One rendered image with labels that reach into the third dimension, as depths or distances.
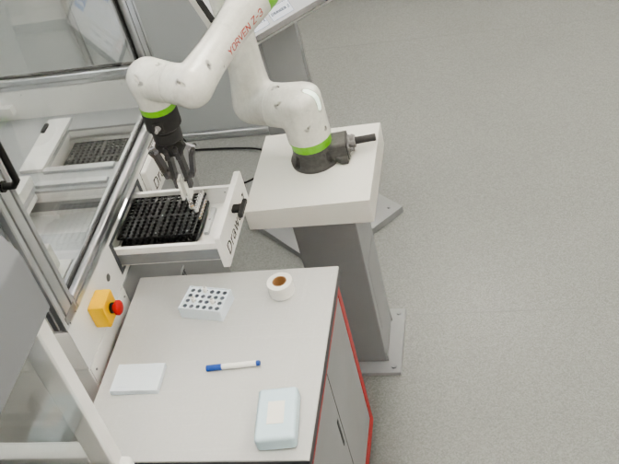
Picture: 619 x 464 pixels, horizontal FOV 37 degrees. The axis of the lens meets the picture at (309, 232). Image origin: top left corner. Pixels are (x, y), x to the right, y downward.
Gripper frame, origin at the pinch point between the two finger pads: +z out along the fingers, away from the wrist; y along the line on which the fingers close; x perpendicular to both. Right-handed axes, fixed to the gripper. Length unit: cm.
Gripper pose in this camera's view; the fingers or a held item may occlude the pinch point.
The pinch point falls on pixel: (184, 187)
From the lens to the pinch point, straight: 251.3
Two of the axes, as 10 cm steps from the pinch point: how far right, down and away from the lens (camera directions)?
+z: 1.7, 7.4, 6.5
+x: 1.1, -6.7, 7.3
